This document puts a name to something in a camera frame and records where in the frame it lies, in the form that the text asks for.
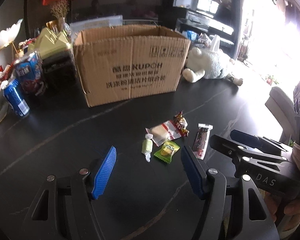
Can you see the grey sofa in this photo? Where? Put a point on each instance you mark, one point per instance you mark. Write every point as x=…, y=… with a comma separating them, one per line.
x=280, y=110

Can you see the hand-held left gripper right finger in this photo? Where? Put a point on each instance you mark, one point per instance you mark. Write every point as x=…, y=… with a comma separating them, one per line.
x=192, y=172

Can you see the long stick snack packet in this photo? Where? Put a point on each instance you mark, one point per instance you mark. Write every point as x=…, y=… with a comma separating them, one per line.
x=202, y=141

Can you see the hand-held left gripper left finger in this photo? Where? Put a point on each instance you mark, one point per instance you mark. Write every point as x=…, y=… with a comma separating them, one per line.
x=103, y=172

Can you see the pale green mountain-shaped box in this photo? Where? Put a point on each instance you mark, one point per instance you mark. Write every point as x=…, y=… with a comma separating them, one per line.
x=52, y=43

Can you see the dried flower bunch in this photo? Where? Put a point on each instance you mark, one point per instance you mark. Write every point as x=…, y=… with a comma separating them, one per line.
x=61, y=8

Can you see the blue candy box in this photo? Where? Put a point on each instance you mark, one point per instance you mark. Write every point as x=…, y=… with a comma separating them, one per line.
x=30, y=73

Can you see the person's right hand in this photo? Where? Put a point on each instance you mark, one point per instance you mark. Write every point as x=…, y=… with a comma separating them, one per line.
x=293, y=208

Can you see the clear red white snack packet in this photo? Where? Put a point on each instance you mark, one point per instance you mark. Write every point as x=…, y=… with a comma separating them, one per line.
x=162, y=132

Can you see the green yellow snack packet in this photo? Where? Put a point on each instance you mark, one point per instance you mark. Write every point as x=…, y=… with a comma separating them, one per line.
x=167, y=151

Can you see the glass vase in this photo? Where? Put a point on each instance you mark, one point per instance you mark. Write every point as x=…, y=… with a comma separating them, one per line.
x=66, y=27

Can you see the black television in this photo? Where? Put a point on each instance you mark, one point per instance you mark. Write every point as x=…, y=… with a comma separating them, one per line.
x=115, y=5

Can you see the white tissue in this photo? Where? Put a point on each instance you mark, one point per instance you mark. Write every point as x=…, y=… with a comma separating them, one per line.
x=215, y=42

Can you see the black box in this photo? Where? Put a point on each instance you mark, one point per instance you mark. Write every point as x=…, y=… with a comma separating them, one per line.
x=60, y=72

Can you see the white plush sheep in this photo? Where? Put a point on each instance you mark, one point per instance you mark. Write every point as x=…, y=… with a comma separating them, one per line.
x=210, y=65

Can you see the brown cardboard box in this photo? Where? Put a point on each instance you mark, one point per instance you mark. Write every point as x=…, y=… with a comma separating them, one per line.
x=130, y=75

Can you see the blue soda can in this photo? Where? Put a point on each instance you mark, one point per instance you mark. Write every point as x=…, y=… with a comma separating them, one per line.
x=16, y=97

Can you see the blue packet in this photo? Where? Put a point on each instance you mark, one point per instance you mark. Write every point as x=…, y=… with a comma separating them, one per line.
x=192, y=35

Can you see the red snack tray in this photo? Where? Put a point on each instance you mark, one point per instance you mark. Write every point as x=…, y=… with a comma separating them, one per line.
x=27, y=43

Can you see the light green twist candy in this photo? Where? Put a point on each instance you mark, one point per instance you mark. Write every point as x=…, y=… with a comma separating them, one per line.
x=147, y=147

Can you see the white two-tier shell stand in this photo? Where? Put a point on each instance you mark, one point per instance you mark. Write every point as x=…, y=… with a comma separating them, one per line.
x=5, y=37

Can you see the pile of assorted snacks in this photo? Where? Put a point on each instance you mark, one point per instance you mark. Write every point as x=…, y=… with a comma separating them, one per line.
x=0, y=77

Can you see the clear plastic container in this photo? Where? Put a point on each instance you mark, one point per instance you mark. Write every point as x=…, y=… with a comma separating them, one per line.
x=97, y=22

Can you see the gold box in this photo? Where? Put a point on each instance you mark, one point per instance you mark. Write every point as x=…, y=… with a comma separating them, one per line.
x=51, y=26

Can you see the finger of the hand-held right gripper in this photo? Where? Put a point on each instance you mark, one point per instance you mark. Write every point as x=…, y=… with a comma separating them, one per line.
x=225, y=146
x=245, y=137

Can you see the gold red candy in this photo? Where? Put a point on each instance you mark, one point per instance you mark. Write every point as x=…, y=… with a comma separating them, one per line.
x=182, y=123

